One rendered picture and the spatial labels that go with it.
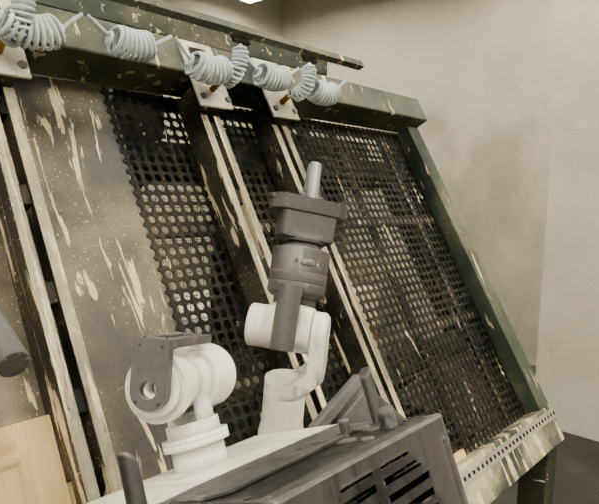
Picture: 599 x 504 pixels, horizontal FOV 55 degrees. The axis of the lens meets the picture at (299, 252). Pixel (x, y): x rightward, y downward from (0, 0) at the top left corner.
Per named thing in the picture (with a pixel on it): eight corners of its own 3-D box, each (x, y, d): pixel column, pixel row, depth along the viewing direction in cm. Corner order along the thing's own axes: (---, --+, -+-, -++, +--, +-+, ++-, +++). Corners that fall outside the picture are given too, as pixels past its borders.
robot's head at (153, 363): (219, 413, 57) (224, 335, 58) (177, 431, 49) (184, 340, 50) (162, 406, 59) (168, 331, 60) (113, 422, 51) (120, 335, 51)
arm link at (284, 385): (332, 307, 88) (324, 389, 91) (275, 299, 90) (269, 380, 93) (326, 321, 82) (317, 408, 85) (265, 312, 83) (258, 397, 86)
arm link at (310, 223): (357, 204, 87) (347, 282, 85) (337, 214, 96) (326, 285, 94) (276, 186, 84) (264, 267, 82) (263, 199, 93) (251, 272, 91)
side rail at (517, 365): (510, 418, 197) (540, 409, 190) (385, 141, 224) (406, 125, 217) (520, 411, 203) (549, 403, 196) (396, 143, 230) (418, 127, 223)
